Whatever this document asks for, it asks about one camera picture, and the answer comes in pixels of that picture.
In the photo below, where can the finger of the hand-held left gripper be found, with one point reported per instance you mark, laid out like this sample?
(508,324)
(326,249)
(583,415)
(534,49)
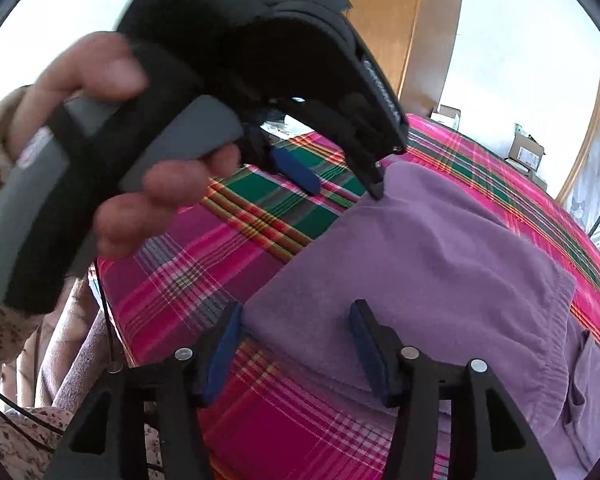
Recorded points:
(365,165)
(295,170)

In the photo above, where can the pink green plaid blanket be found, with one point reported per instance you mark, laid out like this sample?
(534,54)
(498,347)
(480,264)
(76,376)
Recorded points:
(205,260)

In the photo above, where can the brown cardboard box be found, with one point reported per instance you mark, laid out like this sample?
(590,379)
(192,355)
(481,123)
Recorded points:
(527,150)

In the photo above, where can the beige patterned quilt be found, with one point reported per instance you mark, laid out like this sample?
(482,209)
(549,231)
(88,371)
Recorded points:
(65,350)

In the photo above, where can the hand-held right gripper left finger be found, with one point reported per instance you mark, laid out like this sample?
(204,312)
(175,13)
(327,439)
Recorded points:
(225,355)

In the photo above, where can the white cardboard box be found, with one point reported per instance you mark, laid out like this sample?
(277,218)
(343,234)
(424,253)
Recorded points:
(447,117)

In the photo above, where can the person's left hand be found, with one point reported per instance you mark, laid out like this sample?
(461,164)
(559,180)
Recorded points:
(95,65)

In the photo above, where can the purple fleece pants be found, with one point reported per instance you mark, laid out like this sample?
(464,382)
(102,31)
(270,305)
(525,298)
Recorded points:
(430,260)

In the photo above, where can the wooden wardrobe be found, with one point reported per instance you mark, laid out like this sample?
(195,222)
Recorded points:
(405,35)

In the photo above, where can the person's floral jacket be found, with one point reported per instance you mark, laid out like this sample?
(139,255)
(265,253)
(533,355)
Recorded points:
(20,440)

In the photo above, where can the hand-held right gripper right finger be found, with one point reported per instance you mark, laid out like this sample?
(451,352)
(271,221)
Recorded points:
(367,355)

